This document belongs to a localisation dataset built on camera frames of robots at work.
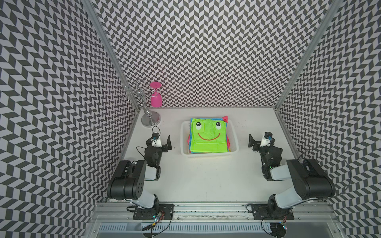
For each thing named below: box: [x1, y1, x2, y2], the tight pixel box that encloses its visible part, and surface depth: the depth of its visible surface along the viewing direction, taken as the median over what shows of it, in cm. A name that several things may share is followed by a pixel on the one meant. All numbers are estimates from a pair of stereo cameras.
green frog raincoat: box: [190, 118, 228, 153], surface depth 93 cm
